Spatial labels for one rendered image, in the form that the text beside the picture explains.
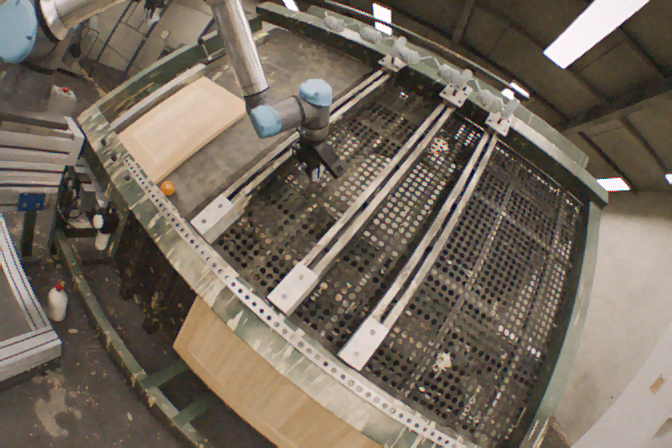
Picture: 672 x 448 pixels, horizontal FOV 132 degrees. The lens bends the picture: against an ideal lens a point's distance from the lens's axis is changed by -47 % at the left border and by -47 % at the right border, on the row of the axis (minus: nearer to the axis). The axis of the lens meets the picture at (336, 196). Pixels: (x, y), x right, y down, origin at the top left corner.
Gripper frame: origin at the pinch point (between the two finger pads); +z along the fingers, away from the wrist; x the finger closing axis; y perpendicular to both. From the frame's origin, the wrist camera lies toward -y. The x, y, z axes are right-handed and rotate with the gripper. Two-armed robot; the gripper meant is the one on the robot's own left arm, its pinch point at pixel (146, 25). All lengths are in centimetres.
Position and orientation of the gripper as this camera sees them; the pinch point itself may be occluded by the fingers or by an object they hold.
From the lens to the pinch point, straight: 144.7
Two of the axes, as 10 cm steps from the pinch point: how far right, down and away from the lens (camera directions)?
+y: 4.4, -3.8, 8.1
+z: -3.9, 7.3, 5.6
